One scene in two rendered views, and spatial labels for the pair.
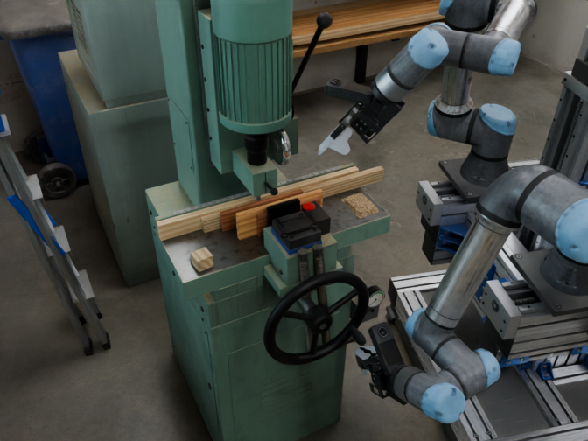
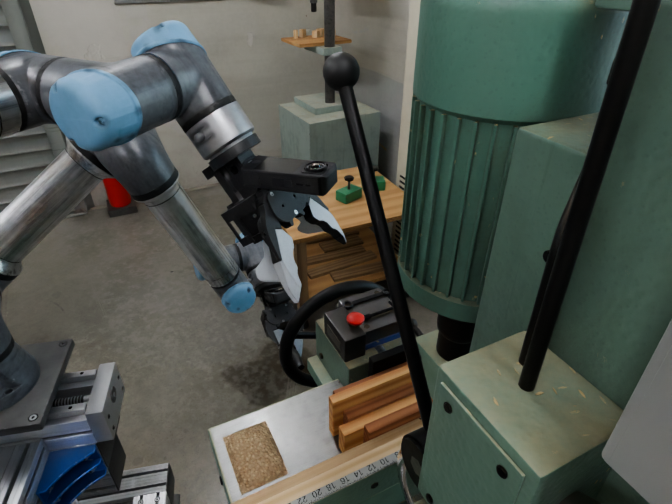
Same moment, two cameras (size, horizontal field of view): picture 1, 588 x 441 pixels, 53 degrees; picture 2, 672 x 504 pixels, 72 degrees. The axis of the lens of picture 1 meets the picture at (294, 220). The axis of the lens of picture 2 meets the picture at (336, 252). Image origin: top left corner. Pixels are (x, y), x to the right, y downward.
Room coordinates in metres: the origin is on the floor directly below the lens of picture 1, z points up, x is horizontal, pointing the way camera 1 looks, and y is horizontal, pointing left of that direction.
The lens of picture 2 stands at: (1.74, -0.06, 1.53)
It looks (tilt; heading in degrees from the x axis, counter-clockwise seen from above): 33 degrees down; 181
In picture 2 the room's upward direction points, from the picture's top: straight up
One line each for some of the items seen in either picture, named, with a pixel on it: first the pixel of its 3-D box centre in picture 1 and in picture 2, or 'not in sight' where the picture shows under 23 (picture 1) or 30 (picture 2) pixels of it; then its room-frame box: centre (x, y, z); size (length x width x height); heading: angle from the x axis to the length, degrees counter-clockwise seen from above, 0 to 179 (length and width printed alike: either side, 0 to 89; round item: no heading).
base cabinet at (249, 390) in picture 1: (248, 321); not in sight; (1.39, 0.15, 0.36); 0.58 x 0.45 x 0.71; 28
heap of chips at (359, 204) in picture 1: (360, 202); (253, 451); (1.33, -0.19, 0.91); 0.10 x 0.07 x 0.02; 28
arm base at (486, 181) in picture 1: (486, 161); not in sight; (1.62, -0.62, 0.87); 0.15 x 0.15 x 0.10
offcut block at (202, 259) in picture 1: (202, 259); not in sight; (1.07, 0.22, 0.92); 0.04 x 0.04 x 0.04; 36
